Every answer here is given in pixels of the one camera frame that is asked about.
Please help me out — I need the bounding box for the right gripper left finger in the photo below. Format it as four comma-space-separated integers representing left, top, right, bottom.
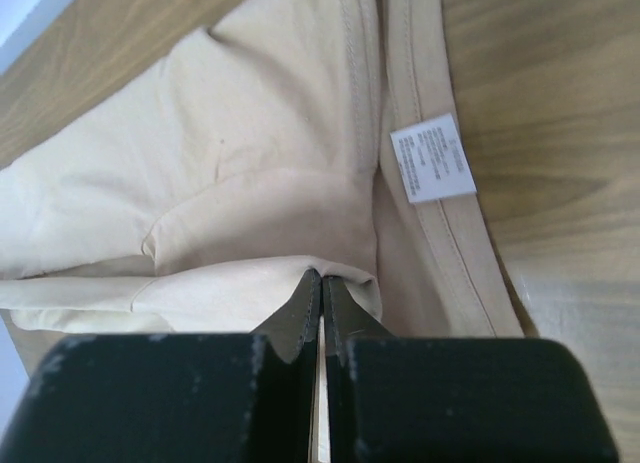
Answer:
1, 270, 321, 462

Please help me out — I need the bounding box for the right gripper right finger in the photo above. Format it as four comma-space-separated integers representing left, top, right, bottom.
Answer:
322, 277, 619, 462

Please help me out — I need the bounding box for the beige t shirt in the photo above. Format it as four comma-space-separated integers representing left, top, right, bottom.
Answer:
0, 0, 541, 463

